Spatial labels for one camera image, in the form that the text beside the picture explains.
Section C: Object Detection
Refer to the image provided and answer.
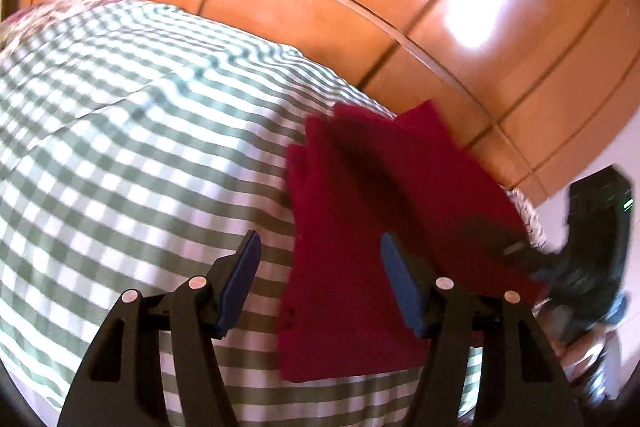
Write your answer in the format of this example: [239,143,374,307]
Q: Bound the green white checkered bedsheet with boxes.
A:
[0,0,484,427]

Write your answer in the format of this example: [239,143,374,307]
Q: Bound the red cloth garment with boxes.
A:
[277,102,547,383]

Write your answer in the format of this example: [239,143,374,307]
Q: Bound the person's right hand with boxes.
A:
[536,303,614,383]

